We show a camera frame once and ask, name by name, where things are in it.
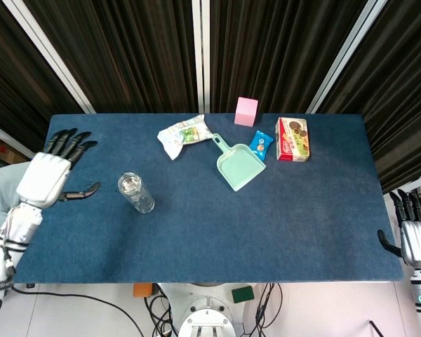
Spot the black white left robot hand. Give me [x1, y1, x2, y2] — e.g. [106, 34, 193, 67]
[16, 128, 102, 209]

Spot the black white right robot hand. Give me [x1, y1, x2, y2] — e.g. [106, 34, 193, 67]
[377, 189, 421, 270]

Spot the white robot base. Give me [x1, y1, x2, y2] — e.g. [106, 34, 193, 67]
[157, 282, 258, 337]

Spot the tall transparent glass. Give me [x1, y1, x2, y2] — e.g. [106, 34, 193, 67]
[117, 171, 156, 214]

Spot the pale blue fabric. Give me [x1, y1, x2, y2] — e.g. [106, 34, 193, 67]
[0, 164, 33, 215]

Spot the crumpled white green snack bag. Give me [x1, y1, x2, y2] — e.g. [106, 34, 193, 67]
[156, 114, 213, 161]

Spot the orange block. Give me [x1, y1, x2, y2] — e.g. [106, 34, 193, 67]
[133, 283, 152, 299]

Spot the dark brown curtain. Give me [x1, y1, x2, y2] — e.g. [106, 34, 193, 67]
[0, 0, 421, 194]

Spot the red yellow cookie box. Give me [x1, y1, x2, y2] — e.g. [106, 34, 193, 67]
[274, 117, 311, 162]

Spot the blue table cloth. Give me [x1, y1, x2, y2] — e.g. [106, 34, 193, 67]
[13, 112, 404, 284]

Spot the green block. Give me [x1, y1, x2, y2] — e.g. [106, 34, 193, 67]
[232, 285, 255, 304]

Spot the small blue snack packet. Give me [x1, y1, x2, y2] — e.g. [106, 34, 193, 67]
[248, 130, 274, 162]

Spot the mint green plastic dustpan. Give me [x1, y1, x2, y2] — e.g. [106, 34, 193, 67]
[211, 133, 267, 193]

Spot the pink cube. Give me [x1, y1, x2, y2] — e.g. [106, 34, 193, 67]
[234, 97, 260, 127]

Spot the white frame post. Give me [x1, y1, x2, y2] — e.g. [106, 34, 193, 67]
[2, 0, 96, 114]
[306, 0, 389, 114]
[192, 0, 212, 114]

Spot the black cable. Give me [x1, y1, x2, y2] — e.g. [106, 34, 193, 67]
[254, 282, 283, 333]
[13, 286, 145, 337]
[144, 283, 178, 337]

